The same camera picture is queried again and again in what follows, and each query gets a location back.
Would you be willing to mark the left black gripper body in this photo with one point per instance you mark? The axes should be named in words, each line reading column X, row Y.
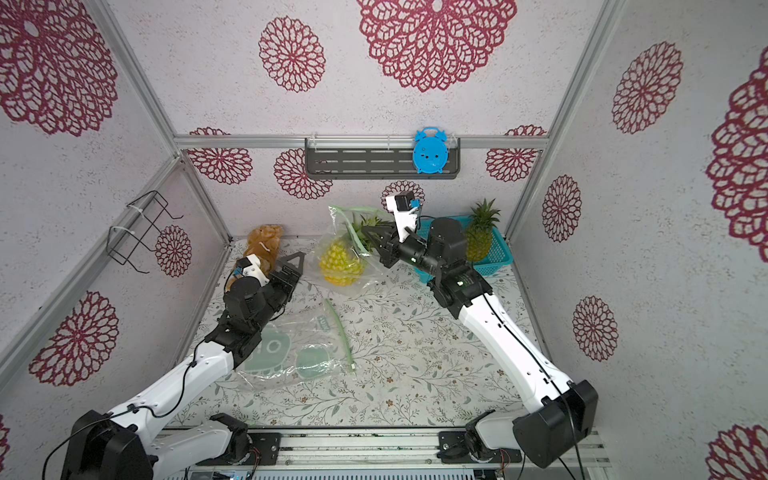
column 280, row 289

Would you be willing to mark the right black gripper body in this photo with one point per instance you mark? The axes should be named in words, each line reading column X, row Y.
column 390, row 248

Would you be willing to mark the yellow orange pineapple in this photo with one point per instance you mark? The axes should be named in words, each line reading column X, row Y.
column 343, row 262

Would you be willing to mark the green pineapple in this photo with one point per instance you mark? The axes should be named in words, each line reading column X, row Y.
column 479, row 233

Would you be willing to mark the clear zip-top bag green seal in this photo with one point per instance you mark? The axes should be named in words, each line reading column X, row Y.
column 298, row 348

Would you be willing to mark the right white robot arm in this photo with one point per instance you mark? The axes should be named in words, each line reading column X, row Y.
column 558, row 412

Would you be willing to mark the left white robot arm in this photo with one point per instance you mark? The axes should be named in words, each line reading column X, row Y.
column 126, row 442

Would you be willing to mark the tan teddy bear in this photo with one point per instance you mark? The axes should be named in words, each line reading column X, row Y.
column 264, row 241

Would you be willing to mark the teal plastic basket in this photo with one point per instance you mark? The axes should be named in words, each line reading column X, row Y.
column 499, row 256

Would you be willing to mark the blue alarm clock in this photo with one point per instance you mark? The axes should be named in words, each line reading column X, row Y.
column 430, row 151

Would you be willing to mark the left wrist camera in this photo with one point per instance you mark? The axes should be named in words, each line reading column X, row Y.
column 250, row 266

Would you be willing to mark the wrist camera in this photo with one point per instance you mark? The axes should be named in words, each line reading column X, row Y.
column 406, row 209
column 250, row 266

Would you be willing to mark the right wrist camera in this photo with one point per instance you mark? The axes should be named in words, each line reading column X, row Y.
column 406, row 209

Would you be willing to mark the grey wall shelf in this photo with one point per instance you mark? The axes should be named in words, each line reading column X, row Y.
column 381, row 163

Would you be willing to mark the black wire wall rack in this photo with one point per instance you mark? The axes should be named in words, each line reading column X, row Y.
column 123, row 241

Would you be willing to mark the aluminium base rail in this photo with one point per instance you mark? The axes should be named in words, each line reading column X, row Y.
column 392, row 453

